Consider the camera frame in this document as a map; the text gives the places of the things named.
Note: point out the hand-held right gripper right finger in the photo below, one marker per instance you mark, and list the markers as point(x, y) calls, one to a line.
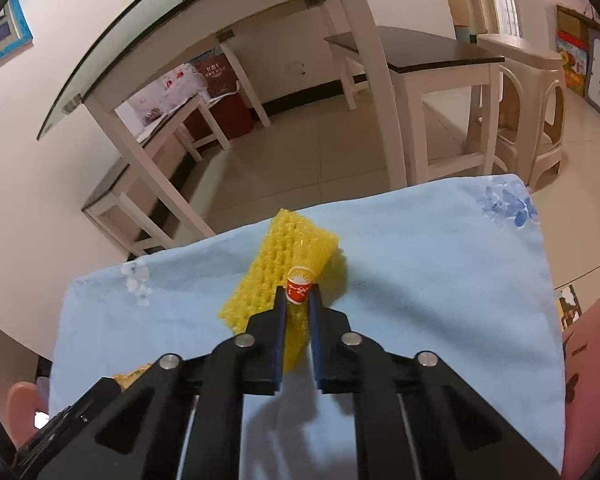
point(316, 340)

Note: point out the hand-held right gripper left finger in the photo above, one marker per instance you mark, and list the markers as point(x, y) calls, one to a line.
point(279, 330)

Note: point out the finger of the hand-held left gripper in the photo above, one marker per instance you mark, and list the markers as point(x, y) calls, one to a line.
point(70, 420)

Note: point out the yellow foam fruit net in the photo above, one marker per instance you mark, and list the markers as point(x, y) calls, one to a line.
point(280, 255)

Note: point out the pink rounded object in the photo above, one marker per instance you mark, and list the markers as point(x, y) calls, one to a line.
point(22, 410)

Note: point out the yellow fruit peel strip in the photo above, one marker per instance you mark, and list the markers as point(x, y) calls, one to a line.
point(130, 379)

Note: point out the light blue floral cloth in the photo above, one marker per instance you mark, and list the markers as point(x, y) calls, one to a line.
point(430, 285)

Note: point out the red gift bag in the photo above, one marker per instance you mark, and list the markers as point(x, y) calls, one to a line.
point(225, 110)

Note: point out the yellow printed packaging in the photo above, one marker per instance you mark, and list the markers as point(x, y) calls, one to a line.
point(569, 305)

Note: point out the white printed plastic bag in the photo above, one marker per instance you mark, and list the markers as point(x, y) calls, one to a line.
point(165, 90)

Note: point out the white glass-top table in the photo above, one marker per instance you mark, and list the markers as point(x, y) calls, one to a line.
point(130, 45)

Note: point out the teal plastic bucket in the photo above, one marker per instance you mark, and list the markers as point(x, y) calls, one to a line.
point(466, 34)

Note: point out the beige plastic stool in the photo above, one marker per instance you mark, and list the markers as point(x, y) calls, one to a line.
point(520, 50)

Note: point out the colourful fruit carton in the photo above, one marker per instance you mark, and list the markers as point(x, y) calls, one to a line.
point(571, 65)

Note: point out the white wall socket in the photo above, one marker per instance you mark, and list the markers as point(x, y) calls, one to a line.
point(296, 67)

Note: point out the blue framed wall picture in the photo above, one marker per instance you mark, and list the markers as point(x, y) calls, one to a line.
point(5, 35)

